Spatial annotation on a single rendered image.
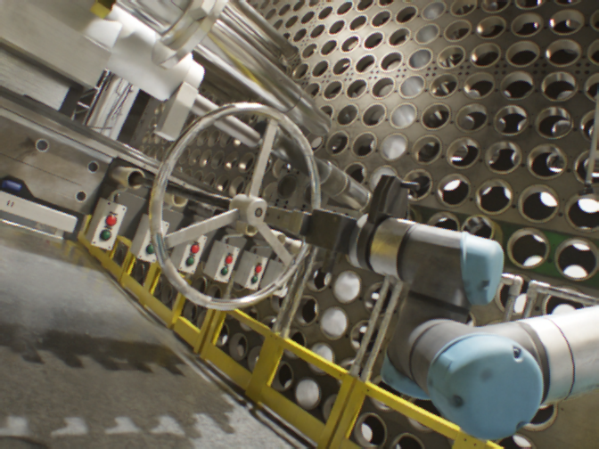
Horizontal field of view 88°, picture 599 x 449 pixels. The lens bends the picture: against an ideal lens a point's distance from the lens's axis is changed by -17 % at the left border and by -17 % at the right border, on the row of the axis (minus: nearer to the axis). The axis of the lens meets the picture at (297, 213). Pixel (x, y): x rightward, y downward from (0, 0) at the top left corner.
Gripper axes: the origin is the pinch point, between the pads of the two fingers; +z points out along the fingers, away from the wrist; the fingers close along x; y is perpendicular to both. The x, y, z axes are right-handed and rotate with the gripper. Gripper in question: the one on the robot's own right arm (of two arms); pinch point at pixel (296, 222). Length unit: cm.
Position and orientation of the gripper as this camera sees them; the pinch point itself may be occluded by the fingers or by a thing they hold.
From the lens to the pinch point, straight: 58.8
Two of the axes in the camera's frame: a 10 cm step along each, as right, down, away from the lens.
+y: -2.6, 9.6, -0.3
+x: 6.6, 2.0, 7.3
